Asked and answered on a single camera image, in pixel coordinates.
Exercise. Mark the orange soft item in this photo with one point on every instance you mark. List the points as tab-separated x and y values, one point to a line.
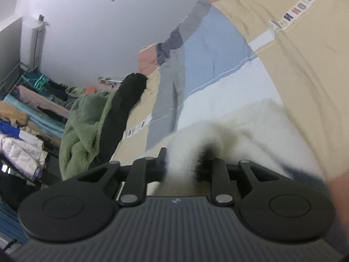
90	90

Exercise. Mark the colour-block quilt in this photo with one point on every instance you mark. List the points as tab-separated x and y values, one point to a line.
300	73

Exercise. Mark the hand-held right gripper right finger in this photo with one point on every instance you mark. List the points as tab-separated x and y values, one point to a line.
220	178

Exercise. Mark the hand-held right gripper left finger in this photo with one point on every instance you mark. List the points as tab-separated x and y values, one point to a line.
136	180

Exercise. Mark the green fleece garment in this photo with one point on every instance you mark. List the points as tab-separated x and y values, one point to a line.
81	131

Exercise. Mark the dark grey panel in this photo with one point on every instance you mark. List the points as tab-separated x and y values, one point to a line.
9	57

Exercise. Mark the white standing air conditioner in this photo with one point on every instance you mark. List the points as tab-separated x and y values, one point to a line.
34	43

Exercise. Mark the white puffer jacket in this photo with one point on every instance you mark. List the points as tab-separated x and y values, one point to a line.
23	152

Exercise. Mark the row of hanging clothes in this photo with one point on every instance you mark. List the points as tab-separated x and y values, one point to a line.
41	103

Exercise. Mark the black garment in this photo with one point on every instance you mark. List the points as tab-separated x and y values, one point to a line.
120	114

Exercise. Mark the printed plastic bag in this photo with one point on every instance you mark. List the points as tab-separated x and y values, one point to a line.
109	79

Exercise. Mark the white fluffy sweater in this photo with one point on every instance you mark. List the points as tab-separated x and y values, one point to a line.
245	139

